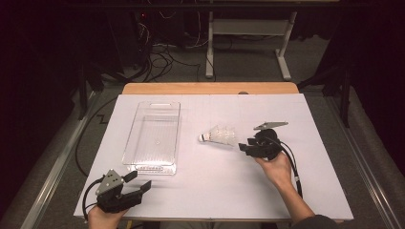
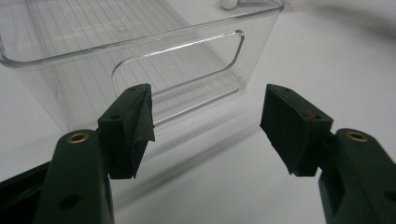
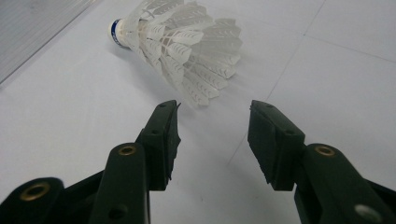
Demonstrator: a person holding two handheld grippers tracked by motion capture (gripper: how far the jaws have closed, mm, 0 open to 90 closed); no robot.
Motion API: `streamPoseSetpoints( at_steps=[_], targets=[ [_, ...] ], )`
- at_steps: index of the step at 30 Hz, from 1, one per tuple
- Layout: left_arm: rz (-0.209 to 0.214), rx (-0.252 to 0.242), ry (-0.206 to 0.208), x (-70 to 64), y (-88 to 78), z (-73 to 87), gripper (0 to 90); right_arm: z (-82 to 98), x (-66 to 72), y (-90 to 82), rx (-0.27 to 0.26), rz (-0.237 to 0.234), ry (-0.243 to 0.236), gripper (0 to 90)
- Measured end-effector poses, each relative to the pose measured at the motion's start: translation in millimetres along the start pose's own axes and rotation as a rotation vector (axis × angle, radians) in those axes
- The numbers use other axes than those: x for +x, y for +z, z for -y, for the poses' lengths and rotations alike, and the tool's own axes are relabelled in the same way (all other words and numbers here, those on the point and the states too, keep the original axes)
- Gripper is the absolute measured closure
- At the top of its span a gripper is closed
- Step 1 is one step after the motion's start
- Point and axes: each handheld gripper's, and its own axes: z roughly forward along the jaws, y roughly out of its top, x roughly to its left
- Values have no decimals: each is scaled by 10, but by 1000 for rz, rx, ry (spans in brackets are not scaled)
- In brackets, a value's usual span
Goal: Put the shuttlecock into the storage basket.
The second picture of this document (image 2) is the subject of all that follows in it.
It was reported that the white shuttlecock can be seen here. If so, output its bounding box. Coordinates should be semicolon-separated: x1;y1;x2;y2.
219;0;276;10

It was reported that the clear plastic storage bin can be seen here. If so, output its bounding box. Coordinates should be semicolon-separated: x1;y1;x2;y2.
0;0;286;133

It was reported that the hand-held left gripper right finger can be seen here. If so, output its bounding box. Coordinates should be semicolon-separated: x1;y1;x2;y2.
260;83;396;224

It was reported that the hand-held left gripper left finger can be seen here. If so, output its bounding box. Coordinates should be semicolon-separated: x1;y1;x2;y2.
32;83;156;224

